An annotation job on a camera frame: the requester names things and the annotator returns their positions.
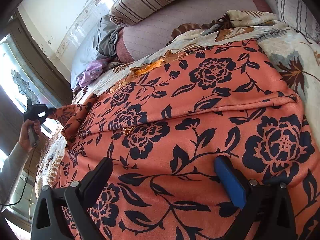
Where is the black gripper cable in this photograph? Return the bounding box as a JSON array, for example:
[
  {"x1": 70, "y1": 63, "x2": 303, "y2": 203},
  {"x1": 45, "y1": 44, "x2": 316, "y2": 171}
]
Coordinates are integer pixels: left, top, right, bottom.
[{"x1": 0, "y1": 146, "x2": 37, "y2": 207}]

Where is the pink quilted bolster cushion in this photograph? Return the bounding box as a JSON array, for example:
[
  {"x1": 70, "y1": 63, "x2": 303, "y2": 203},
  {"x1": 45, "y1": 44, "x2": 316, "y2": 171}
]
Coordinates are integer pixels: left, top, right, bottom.
[{"x1": 116, "y1": 0, "x2": 277, "y2": 63}]

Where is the person's left forearm grey sleeve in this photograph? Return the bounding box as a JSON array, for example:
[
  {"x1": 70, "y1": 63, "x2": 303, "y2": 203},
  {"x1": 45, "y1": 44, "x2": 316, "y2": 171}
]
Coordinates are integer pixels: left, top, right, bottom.
[{"x1": 0, "y1": 143, "x2": 29, "y2": 211}]

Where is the light blue grey pillow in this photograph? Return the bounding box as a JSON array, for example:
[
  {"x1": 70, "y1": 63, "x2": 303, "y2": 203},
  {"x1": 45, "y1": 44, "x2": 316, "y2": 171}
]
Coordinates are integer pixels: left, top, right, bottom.
[{"x1": 71, "y1": 15, "x2": 122, "y2": 91}]

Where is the lilac patterned small garment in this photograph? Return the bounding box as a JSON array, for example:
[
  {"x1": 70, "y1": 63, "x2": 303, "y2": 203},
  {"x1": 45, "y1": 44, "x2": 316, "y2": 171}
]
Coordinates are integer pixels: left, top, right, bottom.
[{"x1": 77, "y1": 58, "x2": 111, "y2": 88}]

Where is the striped floral side pillow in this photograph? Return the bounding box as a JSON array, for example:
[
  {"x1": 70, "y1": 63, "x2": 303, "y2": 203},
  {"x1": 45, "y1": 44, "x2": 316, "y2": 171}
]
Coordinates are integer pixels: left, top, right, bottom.
[{"x1": 276, "y1": 0, "x2": 319, "y2": 43}]

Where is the cream leaf-print fleece blanket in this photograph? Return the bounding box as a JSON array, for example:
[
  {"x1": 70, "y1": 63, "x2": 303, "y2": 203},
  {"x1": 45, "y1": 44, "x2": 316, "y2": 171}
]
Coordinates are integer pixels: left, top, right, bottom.
[{"x1": 36, "y1": 11, "x2": 319, "y2": 190}]

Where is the orange black floral blouse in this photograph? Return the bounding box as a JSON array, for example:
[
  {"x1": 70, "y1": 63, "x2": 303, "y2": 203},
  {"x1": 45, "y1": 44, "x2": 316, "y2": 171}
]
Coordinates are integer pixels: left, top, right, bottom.
[{"x1": 53, "y1": 40, "x2": 319, "y2": 239}]

